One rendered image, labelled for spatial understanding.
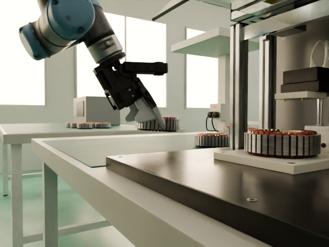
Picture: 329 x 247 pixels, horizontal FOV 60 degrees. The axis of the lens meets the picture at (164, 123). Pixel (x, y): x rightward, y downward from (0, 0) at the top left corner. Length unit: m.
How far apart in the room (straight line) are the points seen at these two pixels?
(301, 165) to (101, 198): 0.27
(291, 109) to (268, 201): 0.54
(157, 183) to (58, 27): 0.31
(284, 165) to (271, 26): 0.34
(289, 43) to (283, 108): 0.16
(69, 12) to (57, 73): 4.39
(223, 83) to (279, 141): 1.16
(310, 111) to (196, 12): 5.72
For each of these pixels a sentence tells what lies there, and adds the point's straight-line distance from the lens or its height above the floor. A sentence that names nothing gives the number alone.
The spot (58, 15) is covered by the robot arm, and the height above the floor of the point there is 1.00.
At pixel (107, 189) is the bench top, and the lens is 0.41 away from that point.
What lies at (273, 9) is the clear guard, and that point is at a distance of 0.67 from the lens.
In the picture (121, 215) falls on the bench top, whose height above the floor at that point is 0.72.
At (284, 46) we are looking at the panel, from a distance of 0.82.
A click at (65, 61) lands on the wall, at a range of 4.95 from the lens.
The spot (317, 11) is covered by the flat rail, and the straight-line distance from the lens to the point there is 0.60.
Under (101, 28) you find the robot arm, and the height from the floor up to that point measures 1.04.
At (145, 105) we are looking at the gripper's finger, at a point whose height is 0.87.
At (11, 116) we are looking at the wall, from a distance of 4.78.
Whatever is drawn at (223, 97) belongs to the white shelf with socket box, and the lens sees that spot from 1.57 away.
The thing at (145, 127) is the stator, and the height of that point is 0.81.
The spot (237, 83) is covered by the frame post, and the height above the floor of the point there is 0.92.
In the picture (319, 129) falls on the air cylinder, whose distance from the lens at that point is 0.59.
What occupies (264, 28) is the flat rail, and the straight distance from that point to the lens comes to 0.66.
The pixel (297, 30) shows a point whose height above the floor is 1.03.
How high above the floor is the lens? 0.84
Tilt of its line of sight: 2 degrees down
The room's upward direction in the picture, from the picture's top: straight up
